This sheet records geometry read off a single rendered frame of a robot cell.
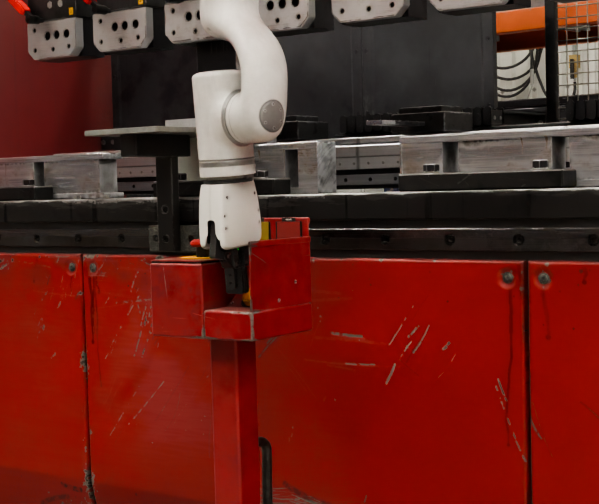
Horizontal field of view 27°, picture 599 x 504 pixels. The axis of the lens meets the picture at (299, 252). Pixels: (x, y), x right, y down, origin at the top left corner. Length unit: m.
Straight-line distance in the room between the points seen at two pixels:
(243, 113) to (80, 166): 0.95
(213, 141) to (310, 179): 0.47
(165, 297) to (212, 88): 0.34
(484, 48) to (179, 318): 1.06
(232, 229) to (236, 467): 0.38
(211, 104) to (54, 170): 0.95
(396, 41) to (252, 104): 1.08
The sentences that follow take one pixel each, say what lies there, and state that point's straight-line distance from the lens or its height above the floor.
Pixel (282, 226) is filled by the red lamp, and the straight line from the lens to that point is 2.00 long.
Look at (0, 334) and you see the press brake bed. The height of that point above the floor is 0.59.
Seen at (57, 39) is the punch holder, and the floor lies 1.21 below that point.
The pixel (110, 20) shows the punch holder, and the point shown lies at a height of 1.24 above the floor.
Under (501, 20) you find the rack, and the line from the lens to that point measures 3.91.
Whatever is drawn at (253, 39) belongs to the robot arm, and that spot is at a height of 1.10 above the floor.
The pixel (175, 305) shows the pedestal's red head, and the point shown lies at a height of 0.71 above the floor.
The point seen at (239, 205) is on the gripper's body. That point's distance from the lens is 1.87.
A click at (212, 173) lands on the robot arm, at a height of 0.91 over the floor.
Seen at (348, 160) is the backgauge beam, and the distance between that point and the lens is 2.57.
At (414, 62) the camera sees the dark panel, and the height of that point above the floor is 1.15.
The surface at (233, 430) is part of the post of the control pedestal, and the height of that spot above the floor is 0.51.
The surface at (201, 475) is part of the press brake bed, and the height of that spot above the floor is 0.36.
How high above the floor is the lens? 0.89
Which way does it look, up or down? 3 degrees down
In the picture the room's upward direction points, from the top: 2 degrees counter-clockwise
